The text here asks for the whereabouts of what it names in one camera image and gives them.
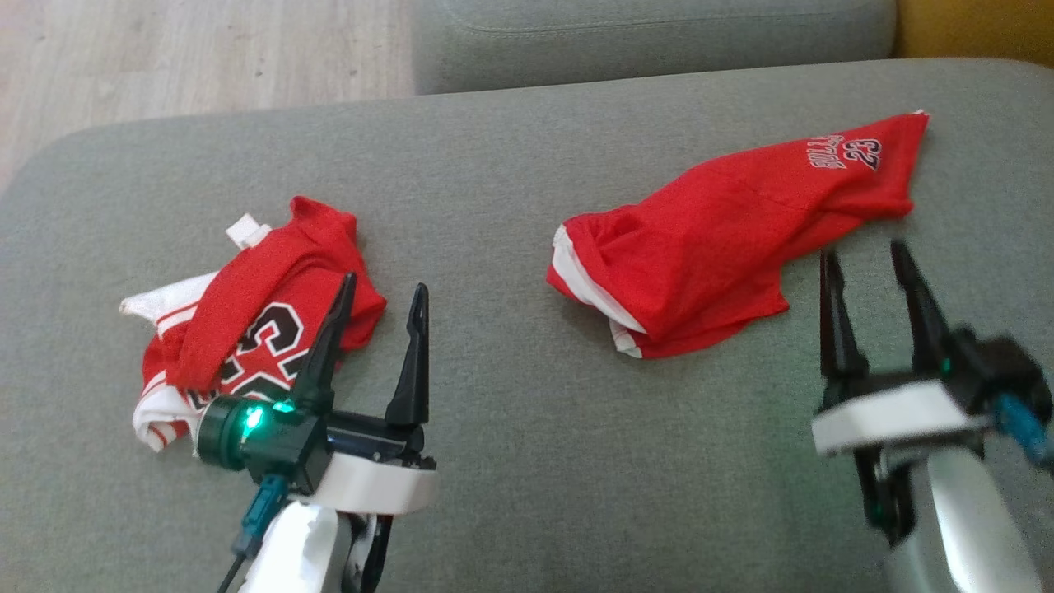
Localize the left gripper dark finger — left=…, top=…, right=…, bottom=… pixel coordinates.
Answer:
left=288, top=272, right=358, bottom=414
left=385, top=282, right=431, bottom=428

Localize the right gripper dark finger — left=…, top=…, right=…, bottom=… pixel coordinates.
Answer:
left=818, top=250, right=870, bottom=404
left=891, top=239, right=958, bottom=377

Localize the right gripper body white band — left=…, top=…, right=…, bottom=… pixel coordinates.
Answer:
left=811, top=375, right=995, bottom=458

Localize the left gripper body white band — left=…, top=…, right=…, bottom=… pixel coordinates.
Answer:
left=307, top=410, right=438, bottom=516

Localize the red basketball jersey number 23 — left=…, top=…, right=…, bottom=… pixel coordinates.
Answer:
left=119, top=196, right=388, bottom=452

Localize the red basketball shorts white trim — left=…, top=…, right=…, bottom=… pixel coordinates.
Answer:
left=546, top=111, right=931, bottom=360

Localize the grey fabric sofa seat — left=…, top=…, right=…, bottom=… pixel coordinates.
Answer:
left=0, top=58, right=1054, bottom=593

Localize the yellow cushion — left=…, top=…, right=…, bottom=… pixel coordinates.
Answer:
left=896, top=0, right=1054, bottom=68

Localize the grey sofa back cushion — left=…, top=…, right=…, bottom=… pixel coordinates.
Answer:
left=412, top=0, right=898, bottom=96

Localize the left arm cable teal plug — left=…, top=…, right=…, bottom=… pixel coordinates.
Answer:
left=217, top=475, right=291, bottom=593

